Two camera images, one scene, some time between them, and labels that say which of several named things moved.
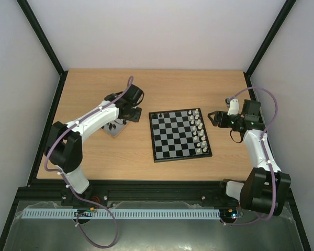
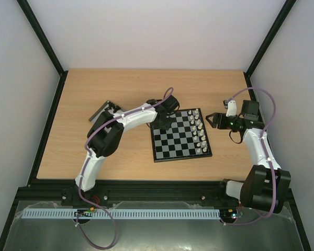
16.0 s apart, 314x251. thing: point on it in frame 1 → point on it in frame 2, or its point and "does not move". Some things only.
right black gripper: (223, 119) does not move
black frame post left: (62, 73) does not move
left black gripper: (136, 118) → (166, 127)
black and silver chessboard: (178, 135) does not move
